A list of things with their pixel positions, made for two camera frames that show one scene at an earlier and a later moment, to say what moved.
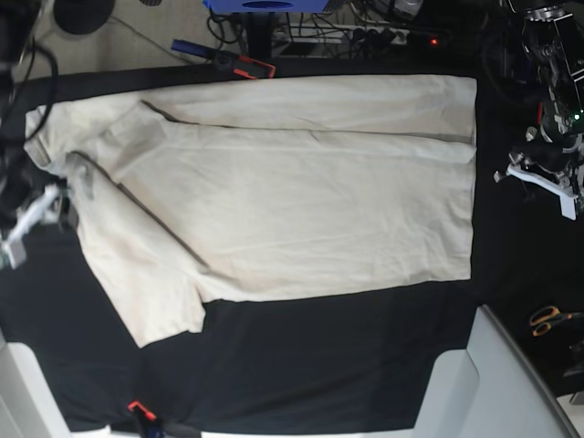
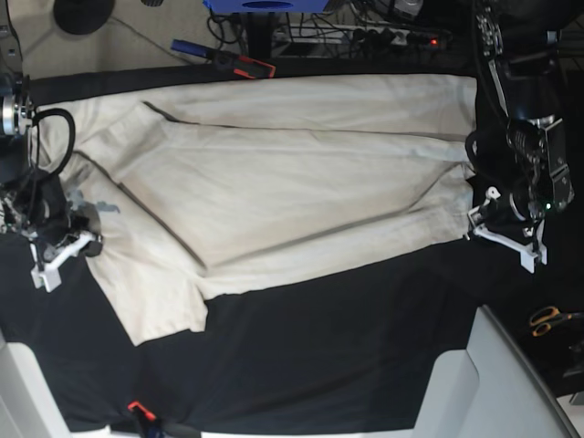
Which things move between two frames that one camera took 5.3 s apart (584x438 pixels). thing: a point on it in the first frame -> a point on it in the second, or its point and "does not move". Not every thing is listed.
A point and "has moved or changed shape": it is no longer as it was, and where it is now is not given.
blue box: (266, 5) does not move
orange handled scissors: (545, 318) does not move
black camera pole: (259, 40) does not move
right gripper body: (559, 171) -> (504, 222)
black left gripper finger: (69, 219) -> (93, 248)
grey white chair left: (27, 406) does not move
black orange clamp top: (242, 65) does not move
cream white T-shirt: (208, 189) has moved or changed shape
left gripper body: (50, 204) -> (58, 239)
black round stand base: (82, 16) does not move
